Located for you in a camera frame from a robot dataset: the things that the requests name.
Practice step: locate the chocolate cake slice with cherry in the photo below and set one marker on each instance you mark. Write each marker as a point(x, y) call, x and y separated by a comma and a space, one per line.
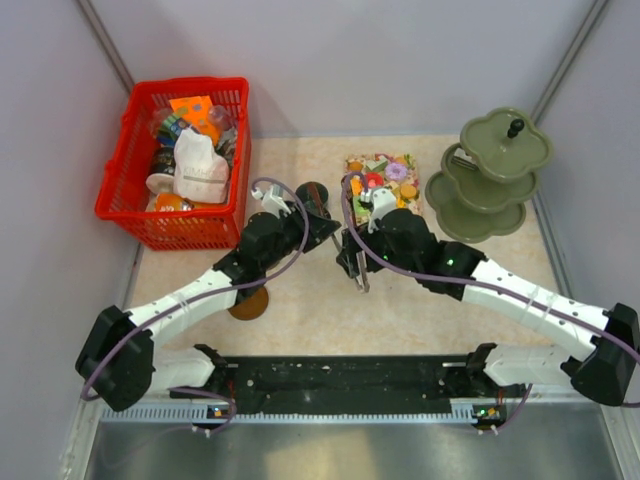
point(464, 163)

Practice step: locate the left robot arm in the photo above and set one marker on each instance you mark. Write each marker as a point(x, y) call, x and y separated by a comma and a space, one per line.
point(123, 359)

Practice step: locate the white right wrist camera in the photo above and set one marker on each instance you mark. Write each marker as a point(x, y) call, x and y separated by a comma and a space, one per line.
point(379, 202)

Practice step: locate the red round donut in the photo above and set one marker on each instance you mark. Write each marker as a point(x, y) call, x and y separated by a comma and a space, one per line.
point(374, 179)

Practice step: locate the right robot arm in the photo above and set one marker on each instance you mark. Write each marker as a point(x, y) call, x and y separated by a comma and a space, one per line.
point(594, 351)

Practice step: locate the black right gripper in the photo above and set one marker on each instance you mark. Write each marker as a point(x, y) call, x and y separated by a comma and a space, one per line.
point(350, 245)

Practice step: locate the stainless steel food tongs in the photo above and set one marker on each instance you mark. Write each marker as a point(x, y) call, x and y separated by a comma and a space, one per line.
point(361, 282)

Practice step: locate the red plastic basket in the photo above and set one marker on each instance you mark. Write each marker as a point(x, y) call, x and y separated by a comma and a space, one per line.
point(145, 205)

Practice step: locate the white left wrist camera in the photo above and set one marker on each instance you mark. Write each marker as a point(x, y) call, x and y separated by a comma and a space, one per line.
point(272, 200)

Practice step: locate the purple frosted donut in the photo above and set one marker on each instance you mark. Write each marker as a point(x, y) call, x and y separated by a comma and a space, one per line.
point(396, 171)

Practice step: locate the floral rectangular serving tray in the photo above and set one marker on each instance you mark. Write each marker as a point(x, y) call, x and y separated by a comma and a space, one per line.
point(407, 192)

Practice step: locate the black cylindrical can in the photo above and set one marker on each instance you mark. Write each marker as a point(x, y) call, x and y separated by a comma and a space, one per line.
point(163, 161)

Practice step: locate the brown wooden coaster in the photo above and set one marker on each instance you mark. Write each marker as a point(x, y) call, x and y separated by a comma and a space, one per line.
point(252, 307)

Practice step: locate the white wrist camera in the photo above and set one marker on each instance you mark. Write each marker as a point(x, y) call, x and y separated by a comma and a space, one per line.
point(272, 200)
point(379, 202)

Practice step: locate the white cloth bag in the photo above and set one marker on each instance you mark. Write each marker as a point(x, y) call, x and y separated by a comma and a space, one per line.
point(201, 174)

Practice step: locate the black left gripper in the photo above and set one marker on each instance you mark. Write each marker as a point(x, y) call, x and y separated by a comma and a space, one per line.
point(318, 230)

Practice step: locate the green three-tier dessert stand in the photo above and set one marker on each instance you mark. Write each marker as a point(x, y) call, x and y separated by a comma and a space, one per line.
point(473, 205)

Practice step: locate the orange dotted box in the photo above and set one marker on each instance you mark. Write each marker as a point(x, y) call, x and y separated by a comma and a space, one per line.
point(195, 110)

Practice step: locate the dark green mug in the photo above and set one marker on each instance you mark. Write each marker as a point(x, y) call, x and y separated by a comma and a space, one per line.
point(314, 197)

